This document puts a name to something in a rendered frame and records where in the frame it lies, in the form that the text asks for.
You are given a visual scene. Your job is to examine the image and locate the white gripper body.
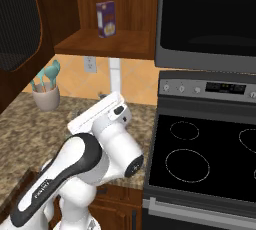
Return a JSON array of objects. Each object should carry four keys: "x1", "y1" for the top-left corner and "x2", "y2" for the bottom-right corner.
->
[{"x1": 67, "y1": 91, "x2": 125, "y2": 135}]

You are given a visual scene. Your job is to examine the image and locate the wooden base cabinet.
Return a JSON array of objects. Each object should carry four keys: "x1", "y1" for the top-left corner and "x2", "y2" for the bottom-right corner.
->
[{"x1": 49, "y1": 183, "x2": 145, "y2": 230}]

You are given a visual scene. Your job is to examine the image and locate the dark cabinet door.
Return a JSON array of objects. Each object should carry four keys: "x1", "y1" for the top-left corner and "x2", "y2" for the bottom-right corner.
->
[{"x1": 0, "y1": 0, "x2": 56, "y2": 115}]

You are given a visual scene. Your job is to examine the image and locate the beige utensil pot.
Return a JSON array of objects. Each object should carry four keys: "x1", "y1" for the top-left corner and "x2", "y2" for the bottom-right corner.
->
[{"x1": 31, "y1": 85, "x2": 61, "y2": 112}]

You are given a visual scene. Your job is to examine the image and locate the large teal spoon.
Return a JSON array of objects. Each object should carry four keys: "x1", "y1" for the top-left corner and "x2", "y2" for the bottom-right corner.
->
[{"x1": 43, "y1": 59, "x2": 62, "y2": 92}]

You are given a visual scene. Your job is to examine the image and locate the teal spatula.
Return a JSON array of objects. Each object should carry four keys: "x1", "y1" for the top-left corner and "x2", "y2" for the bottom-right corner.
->
[{"x1": 35, "y1": 68, "x2": 48, "y2": 94}]

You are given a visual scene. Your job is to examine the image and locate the small teal utensil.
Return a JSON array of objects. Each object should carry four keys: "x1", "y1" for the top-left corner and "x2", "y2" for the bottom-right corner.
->
[{"x1": 29, "y1": 79, "x2": 38, "y2": 93}]

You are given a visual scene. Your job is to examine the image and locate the purple cereal box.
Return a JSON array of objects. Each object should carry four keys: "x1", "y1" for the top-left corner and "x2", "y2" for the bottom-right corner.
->
[{"x1": 95, "y1": 0, "x2": 117, "y2": 39}]

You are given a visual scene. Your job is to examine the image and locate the black steel stove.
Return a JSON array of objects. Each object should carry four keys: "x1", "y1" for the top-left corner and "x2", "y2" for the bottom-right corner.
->
[{"x1": 142, "y1": 70, "x2": 256, "y2": 230}]

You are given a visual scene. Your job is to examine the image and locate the black steel microwave oven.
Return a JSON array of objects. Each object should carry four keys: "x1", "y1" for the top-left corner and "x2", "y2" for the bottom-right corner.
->
[{"x1": 154, "y1": 0, "x2": 256, "y2": 75}]

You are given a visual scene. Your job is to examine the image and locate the white wall switch strip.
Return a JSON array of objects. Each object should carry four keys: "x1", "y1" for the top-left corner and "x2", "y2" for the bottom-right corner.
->
[{"x1": 108, "y1": 57, "x2": 122, "y2": 95}]

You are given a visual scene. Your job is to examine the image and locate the white wall outlet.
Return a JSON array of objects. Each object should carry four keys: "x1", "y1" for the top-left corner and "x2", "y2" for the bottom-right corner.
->
[{"x1": 83, "y1": 56, "x2": 98, "y2": 74}]

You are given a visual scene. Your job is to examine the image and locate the wooden wall cabinet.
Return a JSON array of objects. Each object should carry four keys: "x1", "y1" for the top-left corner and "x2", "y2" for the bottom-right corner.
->
[{"x1": 31, "y1": 0, "x2": 160, "y2": 61}]

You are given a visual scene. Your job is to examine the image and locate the steel oven door handle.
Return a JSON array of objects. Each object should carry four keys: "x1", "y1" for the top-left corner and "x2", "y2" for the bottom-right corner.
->
[{"x1": 147, "y1": 197, "x2": 256, "y2": 230}]

